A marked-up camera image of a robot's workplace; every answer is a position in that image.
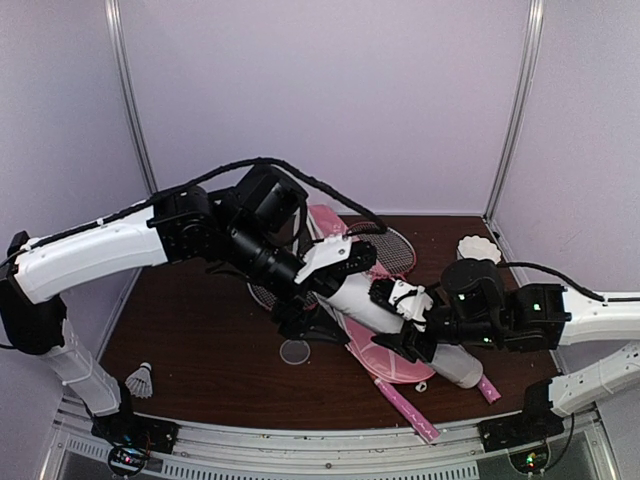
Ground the white shuttlecock tube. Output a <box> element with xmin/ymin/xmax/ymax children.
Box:
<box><xmin>318</xmin><ymin>273</ymin><xmax>484</xmax><ymax>389</ymax></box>

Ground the clear plastic tube lid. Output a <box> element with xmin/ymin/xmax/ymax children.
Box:
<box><xmin>279</xmin><ymin>340</ymin><xmax>311</xmax><ymax>366</ymax></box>

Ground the white shuttlecock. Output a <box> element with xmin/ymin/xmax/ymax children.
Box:
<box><xmin>125</xmin><ymin>362</ymin><xmax>153</xmax><ymax>399</ymax></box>

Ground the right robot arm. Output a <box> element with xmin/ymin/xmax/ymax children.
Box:
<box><xmin>369</xmin><ymin>259</ymin><xmax>639</xmax><ymax>442</ymax></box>

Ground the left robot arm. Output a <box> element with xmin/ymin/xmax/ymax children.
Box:
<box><xmin>1</xmin><ymin>158</ymin><xmax>376</xmax><ymax>444</ymax></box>

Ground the pink badminton racket left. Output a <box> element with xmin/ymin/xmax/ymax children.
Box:
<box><xmin>246</xmin><ymin>279</ymin><xmax>441</xmax><ymax>444</ymax></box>

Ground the pink badminton racket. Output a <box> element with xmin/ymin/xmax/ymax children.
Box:
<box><xmin>343</xmin><ymin>221</ymin><xmax>502</xmax><ymax>405</ymax></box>
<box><xmin>246</xmin><ymin>279</ymin><xmax>441</xmax><ymax>444</ymax></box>

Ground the pink badminton racket right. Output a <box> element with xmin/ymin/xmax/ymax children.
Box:
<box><xmin>343</xmin><ymin>221</ymin><xmax>502</xmax><ymax>405</ymax></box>

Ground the pink racket cover bag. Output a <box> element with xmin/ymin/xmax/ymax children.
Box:
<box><xmin>307</xmin><ymin>205</ymin><xmax>436</xmax><ymax>384</ymax></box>

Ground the white fluted bowl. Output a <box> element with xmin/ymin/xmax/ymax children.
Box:
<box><xmin>456</xmin><ymin>235</ymin><xmax>502</xmax><ymax>264</ymax></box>

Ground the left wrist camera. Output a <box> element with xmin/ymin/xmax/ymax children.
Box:
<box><xmin>294</xmin><ymin>235</ymin><xmax>352</xmax><ymax>285</ymax></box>

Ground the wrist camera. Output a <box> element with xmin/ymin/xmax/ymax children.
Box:
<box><xmin>369</xmin><ymin>278</ymin><xmax>434</xmax><ymax>323</ymax></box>
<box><xmin>294</xmin><ymin>235</ymin><xmax>352</xmax><ymax>285</ymax></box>

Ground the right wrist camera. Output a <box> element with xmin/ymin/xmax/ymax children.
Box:
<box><xmin>369</xmin><ymin>278</ymin><xmax>434</xmax><ymax>323</ymax></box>

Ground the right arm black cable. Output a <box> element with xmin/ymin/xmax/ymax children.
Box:
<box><xmin>499</xmin><ymin>259</ymin><xmax>640</xmax><ymax>304</ymax></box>

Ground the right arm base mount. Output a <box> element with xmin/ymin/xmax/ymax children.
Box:
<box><xmin>477</xmin><ymin>381</ymin><xmax>564</xmax><ymax>452</ymax></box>

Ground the aluminium front rail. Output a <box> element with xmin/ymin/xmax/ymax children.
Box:
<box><xmin>35</xmin><ymin>395</ymin><xmax>622</xmax><ymax>479</ymax></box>

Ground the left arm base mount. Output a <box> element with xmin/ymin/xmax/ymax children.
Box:
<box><xmin>91</xmin><ymin>387</ymin><xmax>179</xmax><ymax>454</ymax></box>

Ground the right aluminium frame post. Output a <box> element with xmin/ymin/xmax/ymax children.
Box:
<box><xmin>483</xmin><ymin>0</ymin><xmax>546</xmax><ymax>224</ymax></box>

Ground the aluminium frame post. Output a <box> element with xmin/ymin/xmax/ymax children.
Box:
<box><xmin>483</xmin><ymin>0</ymin><xmax>546</xmax><ymax>224</ymax></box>
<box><xmin>104</xmin><ymin>0</ymin><xmax>158</xmax><ymax>195</ymax></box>

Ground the left aluminium frame post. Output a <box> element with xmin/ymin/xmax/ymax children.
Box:
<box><xmin>104</xmin><ymin>0</ymin><xmax>158</xmax><ymax>195</ymax></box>

